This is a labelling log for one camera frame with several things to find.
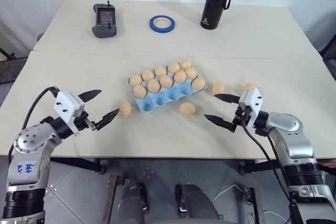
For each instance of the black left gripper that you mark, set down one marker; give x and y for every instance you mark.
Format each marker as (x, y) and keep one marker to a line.
(82, 120)

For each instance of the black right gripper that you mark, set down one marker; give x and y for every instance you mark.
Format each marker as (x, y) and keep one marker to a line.
(241, 116)

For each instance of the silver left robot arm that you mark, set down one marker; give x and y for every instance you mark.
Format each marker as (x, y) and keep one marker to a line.
(29, 140)

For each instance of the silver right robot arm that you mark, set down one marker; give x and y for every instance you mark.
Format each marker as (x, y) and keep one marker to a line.
(291, 134)

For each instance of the blue egg carton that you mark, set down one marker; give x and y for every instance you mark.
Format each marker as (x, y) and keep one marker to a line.
(164, 99)

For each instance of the tan egg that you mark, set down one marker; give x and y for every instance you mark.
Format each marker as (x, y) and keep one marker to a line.
(125, 108)
(173, 67)
(218, 87)
(140, 91)
(198, 83)
(166, 81)
(249, 86)
(160, 70)
(191, 73)
(187, 108)
(136, 80)
(147, 74)
(180, 76)
(185, 64)
(153, 86)

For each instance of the grey handheld remote controller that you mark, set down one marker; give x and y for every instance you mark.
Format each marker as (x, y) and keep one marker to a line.
(104, 20)

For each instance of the rusty metal bar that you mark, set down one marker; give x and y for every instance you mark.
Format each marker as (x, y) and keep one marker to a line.
(256, 205)
(111, 200)

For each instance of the dark chair base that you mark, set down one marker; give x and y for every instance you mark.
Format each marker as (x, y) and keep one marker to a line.
(11, 69)

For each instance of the dark rounded robot leg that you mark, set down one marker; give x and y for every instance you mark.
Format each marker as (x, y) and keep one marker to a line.
(132, 203)
(195, 203)

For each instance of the blue tape roll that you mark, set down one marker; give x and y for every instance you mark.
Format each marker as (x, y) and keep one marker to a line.
(155, 26)

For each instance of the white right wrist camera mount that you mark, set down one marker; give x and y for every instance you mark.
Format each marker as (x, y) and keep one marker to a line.
(250, 100)

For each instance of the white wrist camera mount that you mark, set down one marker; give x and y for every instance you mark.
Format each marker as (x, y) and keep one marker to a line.
(250, 100)
(67, 103)

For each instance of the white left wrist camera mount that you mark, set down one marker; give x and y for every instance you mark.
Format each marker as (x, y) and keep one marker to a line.
(67, 103)

